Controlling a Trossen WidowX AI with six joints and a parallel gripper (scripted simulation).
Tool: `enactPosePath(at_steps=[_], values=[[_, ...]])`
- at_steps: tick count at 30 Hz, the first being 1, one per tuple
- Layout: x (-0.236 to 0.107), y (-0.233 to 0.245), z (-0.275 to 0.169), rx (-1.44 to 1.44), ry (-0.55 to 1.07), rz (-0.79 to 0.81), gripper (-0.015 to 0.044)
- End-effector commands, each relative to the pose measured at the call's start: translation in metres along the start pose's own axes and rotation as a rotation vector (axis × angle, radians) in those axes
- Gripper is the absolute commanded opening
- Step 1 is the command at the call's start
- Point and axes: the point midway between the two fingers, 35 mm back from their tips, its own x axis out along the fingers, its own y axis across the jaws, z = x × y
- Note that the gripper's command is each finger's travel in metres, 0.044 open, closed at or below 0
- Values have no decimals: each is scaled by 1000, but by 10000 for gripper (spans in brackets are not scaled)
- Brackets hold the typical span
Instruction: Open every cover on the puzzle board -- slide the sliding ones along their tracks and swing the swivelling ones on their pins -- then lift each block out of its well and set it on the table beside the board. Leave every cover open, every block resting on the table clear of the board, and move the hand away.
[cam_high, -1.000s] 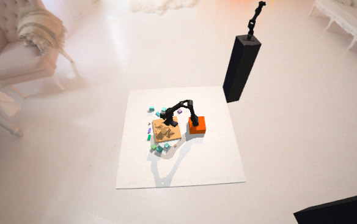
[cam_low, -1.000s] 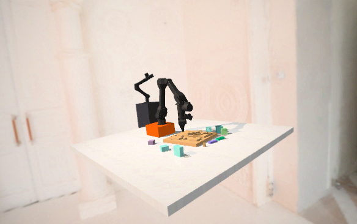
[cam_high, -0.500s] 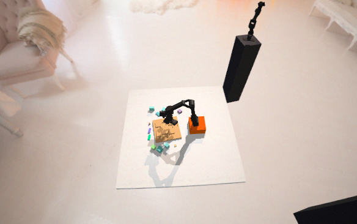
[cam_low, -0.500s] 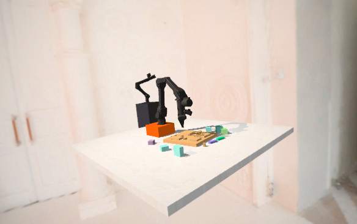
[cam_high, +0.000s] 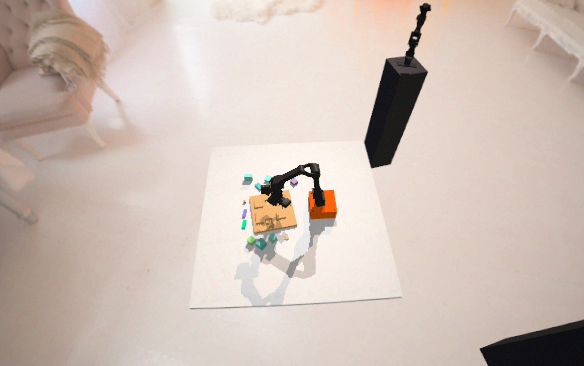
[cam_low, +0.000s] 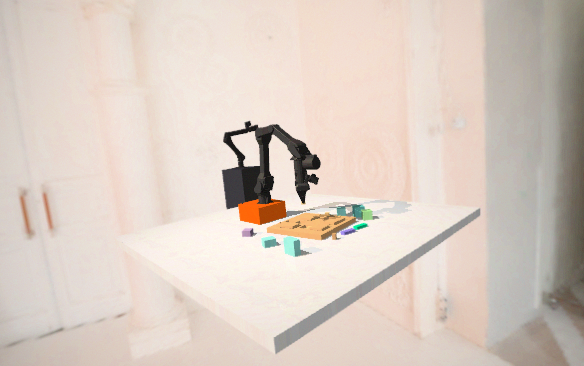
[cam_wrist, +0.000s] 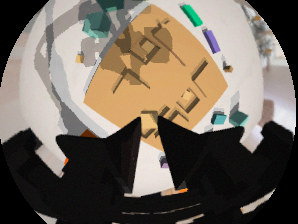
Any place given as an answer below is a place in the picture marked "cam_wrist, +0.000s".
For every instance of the small tan block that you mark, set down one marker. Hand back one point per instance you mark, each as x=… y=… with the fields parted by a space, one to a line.
x=227 y=69
x=147 y=46
x=186 y=95
x=79 y=59
x=149 y=119

